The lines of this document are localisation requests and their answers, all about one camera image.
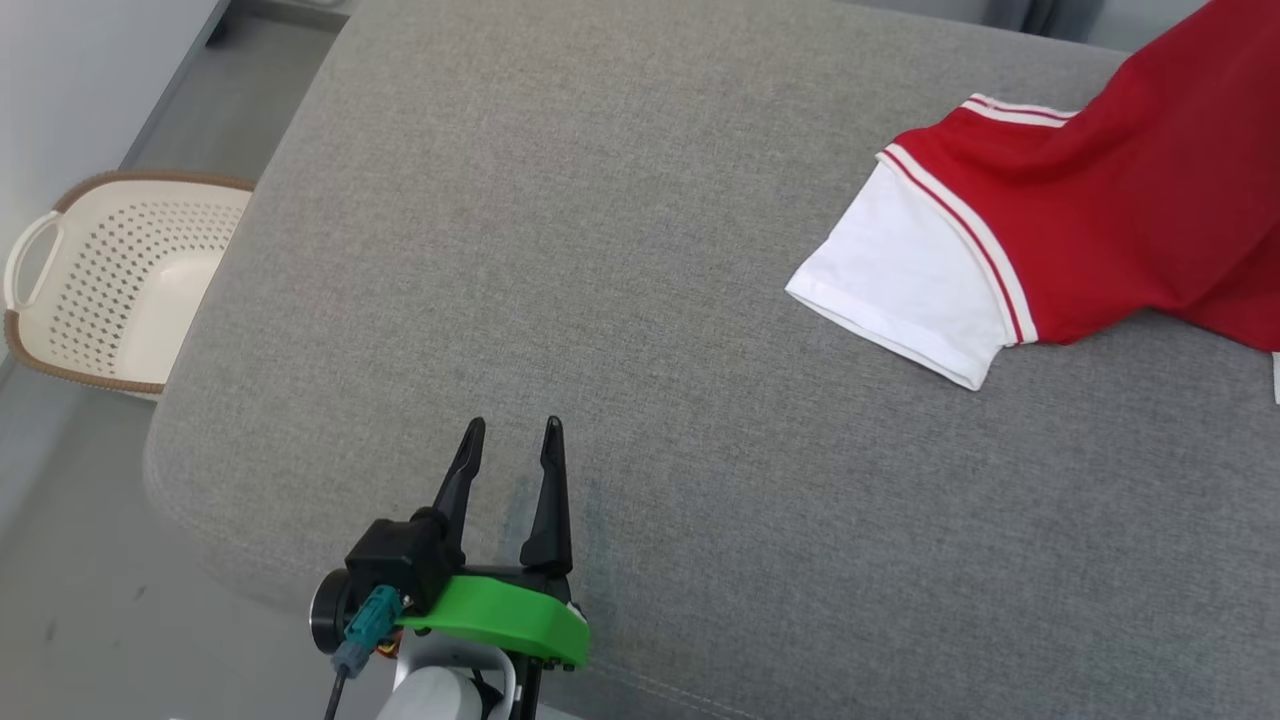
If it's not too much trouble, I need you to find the cream perforated laundry basket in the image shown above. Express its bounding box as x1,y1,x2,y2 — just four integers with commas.
3,170,256,401

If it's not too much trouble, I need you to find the red white sports jersey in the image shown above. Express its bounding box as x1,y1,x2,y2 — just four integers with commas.
785,0,1280,393

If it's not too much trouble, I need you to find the grey fabric sofa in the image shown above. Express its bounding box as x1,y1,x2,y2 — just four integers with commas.
143,0,1280,720

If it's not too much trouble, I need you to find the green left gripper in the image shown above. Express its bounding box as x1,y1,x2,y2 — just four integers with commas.
395,416,591,671

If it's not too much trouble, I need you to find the teal plug left camera cable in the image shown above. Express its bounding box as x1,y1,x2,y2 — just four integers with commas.
322,585,404,720

